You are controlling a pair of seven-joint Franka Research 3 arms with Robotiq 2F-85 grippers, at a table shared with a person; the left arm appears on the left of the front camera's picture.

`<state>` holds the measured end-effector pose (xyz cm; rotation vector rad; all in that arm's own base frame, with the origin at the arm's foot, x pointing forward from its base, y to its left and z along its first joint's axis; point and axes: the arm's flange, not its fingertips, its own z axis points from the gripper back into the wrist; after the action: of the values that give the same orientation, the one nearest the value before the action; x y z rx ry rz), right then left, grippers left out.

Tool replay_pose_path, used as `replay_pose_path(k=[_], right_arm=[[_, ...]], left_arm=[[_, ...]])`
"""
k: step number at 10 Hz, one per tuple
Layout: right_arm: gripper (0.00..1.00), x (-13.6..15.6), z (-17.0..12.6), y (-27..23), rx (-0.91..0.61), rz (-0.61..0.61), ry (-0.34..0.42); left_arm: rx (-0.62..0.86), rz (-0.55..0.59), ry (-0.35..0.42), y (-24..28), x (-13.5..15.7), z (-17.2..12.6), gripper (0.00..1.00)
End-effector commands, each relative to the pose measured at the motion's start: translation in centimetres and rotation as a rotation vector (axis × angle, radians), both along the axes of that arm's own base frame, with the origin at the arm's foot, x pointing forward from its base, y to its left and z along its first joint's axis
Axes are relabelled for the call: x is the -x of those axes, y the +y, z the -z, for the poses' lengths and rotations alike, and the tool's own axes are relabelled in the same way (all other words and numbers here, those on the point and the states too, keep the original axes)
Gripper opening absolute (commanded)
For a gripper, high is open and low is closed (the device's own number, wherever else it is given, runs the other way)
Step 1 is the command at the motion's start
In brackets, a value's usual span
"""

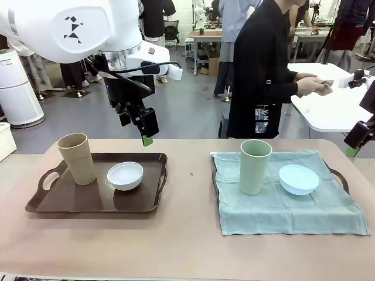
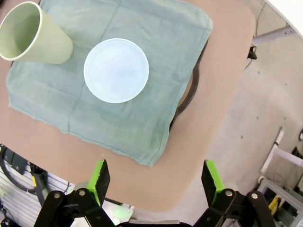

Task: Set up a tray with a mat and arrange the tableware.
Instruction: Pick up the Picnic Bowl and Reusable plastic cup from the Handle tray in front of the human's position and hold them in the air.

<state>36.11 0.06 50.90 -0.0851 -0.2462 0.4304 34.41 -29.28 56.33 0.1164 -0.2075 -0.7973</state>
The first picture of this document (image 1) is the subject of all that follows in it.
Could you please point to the light blue bowl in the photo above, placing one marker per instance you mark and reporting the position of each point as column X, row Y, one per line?
column 299, row 181

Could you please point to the bystander in black shirt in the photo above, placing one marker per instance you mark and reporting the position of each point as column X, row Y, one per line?
column 155, row 17

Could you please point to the person's left hand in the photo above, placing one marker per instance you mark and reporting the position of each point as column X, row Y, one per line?
column 306, row 76

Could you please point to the white storage box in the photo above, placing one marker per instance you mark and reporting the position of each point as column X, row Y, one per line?
column 6, row 140

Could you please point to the beige tall cup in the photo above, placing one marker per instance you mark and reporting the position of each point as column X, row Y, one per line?
column 77, row 161

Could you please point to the bystander in dark trousers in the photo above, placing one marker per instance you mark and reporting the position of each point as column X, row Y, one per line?
column 70, row 76

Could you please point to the cardboard box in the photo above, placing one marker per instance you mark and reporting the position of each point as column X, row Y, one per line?
column 212, row 64

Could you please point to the bystander in light blue shirt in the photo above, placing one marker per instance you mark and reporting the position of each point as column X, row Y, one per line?
column 231, row 29

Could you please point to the wooden top workbench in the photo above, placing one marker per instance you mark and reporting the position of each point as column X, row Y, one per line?
column 205, row 34

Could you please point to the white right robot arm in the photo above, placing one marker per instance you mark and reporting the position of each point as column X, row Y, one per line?
column 367, row 96

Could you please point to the bystander in dark red skirt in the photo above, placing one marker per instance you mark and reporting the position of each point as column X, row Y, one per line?
column 348, row 32

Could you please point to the person's right hand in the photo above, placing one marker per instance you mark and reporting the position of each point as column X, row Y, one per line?
column 307, row 87

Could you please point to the white paper tag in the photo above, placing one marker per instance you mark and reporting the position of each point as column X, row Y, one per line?
column 175, row 73

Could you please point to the white bowl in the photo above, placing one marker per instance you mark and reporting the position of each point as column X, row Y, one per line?
column 125, row 177

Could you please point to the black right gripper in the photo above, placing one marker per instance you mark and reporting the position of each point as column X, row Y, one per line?
column 361, row 133

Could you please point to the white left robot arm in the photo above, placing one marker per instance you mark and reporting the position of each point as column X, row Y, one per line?
column 73, row 29

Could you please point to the black office chair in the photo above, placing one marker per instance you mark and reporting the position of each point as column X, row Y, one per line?
column 171, row 32

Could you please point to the bystander in beige trousers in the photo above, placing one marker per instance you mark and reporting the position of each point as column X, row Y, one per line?
column 35, row 70

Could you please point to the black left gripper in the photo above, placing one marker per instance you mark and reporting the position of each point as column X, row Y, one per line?
column 143, row 120

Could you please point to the person in black coat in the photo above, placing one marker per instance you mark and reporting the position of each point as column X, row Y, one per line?
column 255, row 58

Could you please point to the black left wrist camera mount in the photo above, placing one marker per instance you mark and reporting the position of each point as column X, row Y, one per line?
column 114, row 87

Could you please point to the light blue cloth mat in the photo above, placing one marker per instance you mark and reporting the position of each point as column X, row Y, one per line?
column 293, row 216

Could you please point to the light green tall cup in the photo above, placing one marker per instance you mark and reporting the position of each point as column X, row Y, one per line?
column 254, row 172

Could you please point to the bystander leaning over bench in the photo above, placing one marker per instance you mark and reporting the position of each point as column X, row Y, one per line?
column 301, row 14

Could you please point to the white background table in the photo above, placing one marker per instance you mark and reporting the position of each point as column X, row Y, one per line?
column 322, row 111

